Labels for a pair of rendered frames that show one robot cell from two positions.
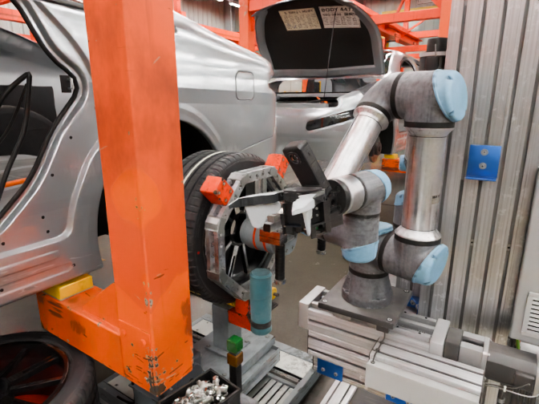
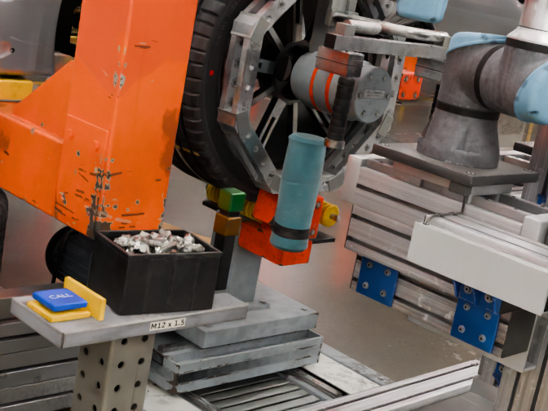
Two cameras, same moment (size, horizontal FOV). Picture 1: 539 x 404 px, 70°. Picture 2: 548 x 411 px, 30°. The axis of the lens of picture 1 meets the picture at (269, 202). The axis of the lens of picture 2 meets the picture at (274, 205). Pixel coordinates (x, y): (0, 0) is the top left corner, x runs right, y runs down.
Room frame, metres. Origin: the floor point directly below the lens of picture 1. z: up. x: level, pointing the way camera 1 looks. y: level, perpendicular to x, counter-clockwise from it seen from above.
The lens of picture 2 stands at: (-0.82, -0.31, 1.12)
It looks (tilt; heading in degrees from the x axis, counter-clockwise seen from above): 14 degrees down; 10
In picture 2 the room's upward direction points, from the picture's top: 11 degrees clockwise
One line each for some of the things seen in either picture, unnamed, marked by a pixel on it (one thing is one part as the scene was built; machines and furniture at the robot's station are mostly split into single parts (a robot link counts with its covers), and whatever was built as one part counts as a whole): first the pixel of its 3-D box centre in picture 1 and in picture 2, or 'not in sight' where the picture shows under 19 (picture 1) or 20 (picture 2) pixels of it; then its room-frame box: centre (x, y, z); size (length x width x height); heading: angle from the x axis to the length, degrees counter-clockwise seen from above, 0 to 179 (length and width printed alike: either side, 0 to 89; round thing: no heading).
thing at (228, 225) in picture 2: (235, 357); (227, 223); (1.08, 0.11, 0.59); 0.04 x 0.04 x 0.04; 56
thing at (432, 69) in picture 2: not in sight; (436, 68); (1.60, -0.20, 0.93); 0.09 x 0.05 x 0.05; 56
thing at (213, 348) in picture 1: (227, 329); (233, 266); (1.66, 0.21, 0.32); 0.40 x 0.30 x 0.28; 146
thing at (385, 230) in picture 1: (372, 245); (479, 68); (1.06, -0.30, 0.98); 0.13 x 0.12 x 0.14; 44
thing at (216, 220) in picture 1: (254, 232); (318, 79); (1.57, 0.06, 0.85); 0.54 x 0.07 x 0.54; 146
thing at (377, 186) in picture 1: (363, 190); not in sight; (0.79, -0.20, 1.21); 0.11 x 0.08 x 0.09; 134
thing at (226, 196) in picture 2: (234, 344); (232, 200); (1.08, 0.11, 0.64); 0.04 x 0.04 x 0.04; 56
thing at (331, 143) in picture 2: (280, 262); (340, 110); (1.30, -0.04, 0.83); 0.04 x 0.04 x 0.16
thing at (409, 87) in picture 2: not in sight; (399, 84); (1.84, -0.11, 0.85); 0.09 x 0.08 x 0.07; 146
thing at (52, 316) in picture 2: not in sight; (59, 309); (0.78, 0.31, 0.45); 0.08 x 0.08 x 0.01; 56
